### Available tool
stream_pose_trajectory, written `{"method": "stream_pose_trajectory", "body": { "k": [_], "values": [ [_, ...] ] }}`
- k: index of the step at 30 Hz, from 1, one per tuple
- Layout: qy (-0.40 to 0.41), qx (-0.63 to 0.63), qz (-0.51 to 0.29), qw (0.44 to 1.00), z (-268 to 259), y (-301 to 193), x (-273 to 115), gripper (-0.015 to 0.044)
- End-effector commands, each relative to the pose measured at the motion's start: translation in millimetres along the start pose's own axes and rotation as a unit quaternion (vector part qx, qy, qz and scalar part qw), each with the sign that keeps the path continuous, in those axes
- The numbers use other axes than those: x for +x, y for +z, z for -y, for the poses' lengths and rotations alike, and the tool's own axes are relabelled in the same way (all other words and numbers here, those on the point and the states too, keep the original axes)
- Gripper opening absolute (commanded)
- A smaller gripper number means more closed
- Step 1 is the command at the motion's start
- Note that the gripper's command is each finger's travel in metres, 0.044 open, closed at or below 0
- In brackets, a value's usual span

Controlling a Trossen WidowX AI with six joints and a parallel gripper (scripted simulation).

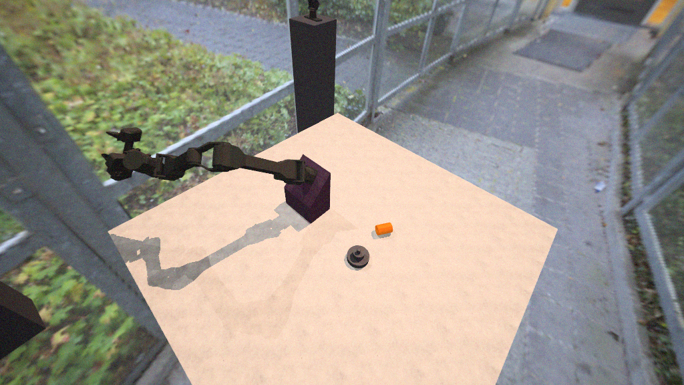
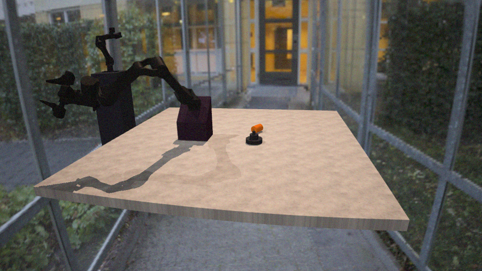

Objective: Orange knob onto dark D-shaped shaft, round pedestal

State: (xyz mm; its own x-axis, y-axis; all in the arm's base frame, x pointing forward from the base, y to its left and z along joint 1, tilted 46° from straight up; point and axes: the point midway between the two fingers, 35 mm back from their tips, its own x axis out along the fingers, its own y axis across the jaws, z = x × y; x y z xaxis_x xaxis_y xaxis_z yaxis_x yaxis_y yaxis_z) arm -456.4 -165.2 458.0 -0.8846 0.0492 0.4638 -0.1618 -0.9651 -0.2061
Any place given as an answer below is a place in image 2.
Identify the orange knob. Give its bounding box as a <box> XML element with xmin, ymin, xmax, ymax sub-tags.
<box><xmin>251</xmin><ymin>124</ymin><xmax>263</xmax><ymax>133</ymax></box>

